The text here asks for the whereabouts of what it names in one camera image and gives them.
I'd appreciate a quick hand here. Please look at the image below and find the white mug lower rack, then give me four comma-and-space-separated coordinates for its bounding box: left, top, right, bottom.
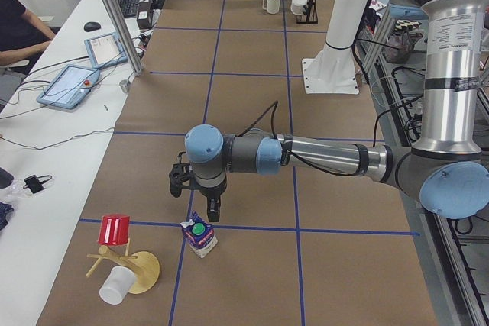
290, 0, 308, 15

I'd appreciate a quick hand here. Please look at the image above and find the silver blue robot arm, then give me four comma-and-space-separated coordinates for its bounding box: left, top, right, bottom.
170, 0, 488, 221

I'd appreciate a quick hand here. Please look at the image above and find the red plastic cup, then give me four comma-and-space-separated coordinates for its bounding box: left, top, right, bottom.
98, 214, 130, 246

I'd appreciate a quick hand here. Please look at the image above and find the blue teach pendant far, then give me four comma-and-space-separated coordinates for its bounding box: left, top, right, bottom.
84, 32, 128, 69

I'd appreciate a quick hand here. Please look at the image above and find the aluminium frame post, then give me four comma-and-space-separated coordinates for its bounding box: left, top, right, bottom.
102, 0, 143, 76

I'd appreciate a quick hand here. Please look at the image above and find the blue white milk carton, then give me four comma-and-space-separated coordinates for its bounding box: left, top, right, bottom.
180, 211, 218, 258

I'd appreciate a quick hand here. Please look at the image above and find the blue teach pendant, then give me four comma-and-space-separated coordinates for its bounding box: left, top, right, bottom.
84, 32, 128, 69
37, 65, 100, 110

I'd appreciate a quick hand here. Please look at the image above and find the white mug with handle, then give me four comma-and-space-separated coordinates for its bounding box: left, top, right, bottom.
262, 0, 281, 15

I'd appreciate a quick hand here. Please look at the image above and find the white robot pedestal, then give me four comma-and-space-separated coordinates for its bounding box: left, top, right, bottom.
302, 0, 370, 95

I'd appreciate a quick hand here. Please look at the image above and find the wooden cup tree stand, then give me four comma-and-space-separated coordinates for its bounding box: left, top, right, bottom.
86, 242, 160, 294

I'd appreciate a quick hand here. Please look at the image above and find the blue teach pendant near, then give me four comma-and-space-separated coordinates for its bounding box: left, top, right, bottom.
37, 65, 100, 110

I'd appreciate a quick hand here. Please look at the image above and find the black wire mug rack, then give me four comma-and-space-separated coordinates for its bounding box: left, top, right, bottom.
295, 0, 319, 24

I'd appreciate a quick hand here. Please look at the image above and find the white plastic cup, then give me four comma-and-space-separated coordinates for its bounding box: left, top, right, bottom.
99, 266, 136, 305

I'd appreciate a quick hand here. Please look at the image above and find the small black adapter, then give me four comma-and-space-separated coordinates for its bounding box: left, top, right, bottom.
24, 175, 53, 194

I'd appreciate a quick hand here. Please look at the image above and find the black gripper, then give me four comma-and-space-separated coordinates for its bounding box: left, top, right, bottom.
199, 179, 226, 222

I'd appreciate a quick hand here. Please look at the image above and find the small metal cylinder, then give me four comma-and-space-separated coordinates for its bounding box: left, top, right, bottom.
119, 80, 130, 93

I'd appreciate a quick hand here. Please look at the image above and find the black computer mouse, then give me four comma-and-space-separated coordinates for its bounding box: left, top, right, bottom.
83, 21, 102, 32

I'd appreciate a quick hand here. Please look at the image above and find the seated person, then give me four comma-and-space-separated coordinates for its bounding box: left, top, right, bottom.
1, 0, 55, 74

